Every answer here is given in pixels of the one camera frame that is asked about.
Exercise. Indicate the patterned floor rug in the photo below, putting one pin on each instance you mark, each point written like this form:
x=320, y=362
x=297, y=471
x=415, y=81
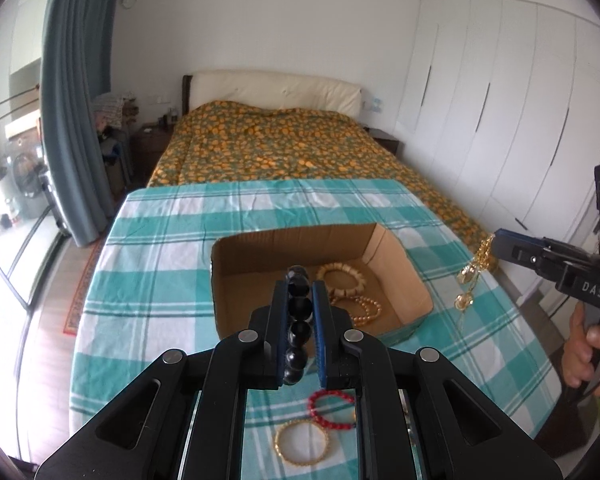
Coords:
x=82, y=290

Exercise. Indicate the dark wooden nightstand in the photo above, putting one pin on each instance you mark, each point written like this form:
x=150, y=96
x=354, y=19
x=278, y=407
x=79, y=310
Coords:
x=385, y=140
x=150, y=150

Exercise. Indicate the blue curtain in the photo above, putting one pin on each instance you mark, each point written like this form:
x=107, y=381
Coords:
x=75, y=110

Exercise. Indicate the pile of clothes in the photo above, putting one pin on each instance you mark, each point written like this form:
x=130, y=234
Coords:
x=112, y=110

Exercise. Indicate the glass sliding door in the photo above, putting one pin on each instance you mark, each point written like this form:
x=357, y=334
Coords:
x=10, y=270

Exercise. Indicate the white wardrobe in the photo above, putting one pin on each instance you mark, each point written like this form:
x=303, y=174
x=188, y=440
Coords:
x=520, y=110

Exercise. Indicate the teal checkered tablecloth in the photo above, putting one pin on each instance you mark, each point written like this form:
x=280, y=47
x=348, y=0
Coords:
x=155, y=260

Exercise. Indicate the printed cardboard box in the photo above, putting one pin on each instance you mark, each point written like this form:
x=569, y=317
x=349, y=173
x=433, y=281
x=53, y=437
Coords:
x=245, y=280

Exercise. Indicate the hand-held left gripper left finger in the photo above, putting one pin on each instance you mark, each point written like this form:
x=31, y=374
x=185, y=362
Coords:
x=280, y=330

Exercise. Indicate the gold bangle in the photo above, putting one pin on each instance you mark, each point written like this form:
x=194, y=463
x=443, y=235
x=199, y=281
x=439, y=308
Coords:
x=280, y=452

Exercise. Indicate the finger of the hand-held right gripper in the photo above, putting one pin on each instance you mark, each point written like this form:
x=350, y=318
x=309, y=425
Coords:
x=510, y=242

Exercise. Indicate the cream padded headboard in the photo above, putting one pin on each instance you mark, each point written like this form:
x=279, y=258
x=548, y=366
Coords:
x=270, y=87

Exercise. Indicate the washing machine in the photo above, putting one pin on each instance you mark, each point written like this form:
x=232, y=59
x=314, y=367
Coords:
x=25, y=180

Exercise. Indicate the bed with floral cover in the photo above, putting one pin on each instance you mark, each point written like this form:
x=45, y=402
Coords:
x=290, y=150

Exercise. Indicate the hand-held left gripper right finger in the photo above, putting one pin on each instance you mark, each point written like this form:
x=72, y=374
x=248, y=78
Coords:
x=320, y=330

